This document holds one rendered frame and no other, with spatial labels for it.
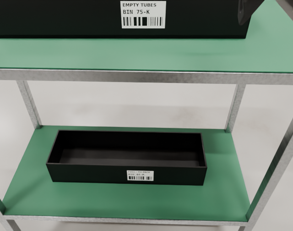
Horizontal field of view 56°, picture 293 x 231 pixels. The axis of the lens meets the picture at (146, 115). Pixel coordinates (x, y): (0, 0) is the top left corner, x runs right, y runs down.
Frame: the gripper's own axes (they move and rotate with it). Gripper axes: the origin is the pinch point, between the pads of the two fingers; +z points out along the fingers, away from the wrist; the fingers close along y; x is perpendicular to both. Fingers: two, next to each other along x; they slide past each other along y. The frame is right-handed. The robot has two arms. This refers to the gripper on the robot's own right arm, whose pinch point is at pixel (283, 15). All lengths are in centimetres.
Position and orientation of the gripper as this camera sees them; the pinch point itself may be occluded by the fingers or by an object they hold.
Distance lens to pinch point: 38.0
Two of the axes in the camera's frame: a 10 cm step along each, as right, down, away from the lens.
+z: 0.1, 3.6, 9.3
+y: -10.0, 0.1, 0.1
